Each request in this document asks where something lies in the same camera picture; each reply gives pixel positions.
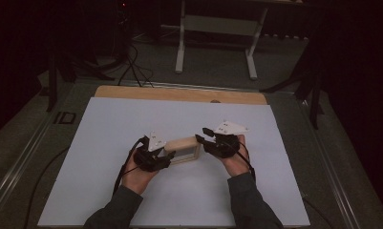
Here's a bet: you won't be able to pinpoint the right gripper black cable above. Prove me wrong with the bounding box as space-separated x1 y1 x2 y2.
223 141 257 183

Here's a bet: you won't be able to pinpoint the metal floor rail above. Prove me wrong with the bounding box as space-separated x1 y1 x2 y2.
0 84 74 218
293 92 364 229

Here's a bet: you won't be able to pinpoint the grey metal stand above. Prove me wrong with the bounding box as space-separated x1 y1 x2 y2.
174 0 269 80

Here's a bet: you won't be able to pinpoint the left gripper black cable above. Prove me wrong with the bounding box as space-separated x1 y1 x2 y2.
112 136 149 196

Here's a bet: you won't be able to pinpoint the wooden picture frame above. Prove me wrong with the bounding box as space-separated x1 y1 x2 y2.
163 135 202 165

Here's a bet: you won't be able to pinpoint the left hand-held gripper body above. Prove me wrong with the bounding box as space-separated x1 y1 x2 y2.
133 131 172 174

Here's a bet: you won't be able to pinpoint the person's left hand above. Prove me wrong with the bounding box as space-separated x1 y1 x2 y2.
121 152 161 196

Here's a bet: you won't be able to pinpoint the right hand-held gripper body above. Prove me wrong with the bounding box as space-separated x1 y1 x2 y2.
204 120 249 159

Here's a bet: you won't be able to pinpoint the white table cover board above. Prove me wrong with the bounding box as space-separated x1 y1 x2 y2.
37 96 311 227

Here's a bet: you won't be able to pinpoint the dark curtain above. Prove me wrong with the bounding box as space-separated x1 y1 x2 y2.
0 0 53 141
319 0 383 220

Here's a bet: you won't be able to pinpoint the person's right hand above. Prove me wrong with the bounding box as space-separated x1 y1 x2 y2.
220 135 252 178

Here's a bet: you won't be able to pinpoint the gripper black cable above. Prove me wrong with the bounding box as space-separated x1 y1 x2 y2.
223 141 257 183
112 136 149 196

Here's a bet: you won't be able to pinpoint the black floor cable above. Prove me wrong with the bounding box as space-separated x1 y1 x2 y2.
22 146 72 229

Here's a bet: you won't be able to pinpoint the black rectangular floor box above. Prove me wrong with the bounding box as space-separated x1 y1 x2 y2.
53 111 77 126

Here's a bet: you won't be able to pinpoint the black floor cables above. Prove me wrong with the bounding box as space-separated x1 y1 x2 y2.
117 44 155 88

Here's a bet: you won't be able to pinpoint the black tripod stand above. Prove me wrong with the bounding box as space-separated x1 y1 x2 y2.
260 31 326 130
45 0 131 113

